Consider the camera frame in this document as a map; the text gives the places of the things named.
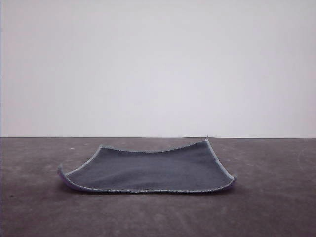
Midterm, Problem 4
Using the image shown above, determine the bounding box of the purple towel with grey hem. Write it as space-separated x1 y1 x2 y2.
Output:
57 135 237 194

